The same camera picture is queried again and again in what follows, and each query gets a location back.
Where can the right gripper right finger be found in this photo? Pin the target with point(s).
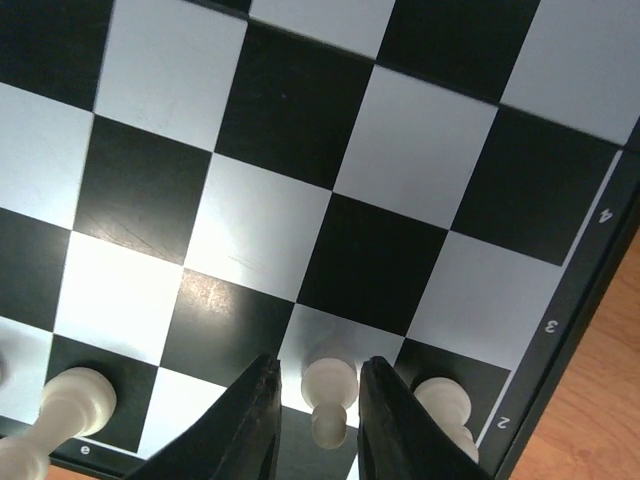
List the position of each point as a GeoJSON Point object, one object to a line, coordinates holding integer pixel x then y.
{"type": "Point", "coordinates": [397, 439]}

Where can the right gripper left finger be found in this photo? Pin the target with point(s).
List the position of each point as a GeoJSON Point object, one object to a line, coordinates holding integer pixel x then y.
{"type": "Point", "coordinates": [238, 437]}

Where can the white pawn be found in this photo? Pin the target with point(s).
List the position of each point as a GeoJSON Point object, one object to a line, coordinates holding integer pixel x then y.
{"type": "Point", "coordinates": [449, 405]}
{"type": "Point", "coordinates": [329, 386]}

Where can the black and white chessboard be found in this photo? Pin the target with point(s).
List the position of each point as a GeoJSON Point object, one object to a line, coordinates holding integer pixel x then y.
{"type": "Point", "coordinates": [186, 185]}

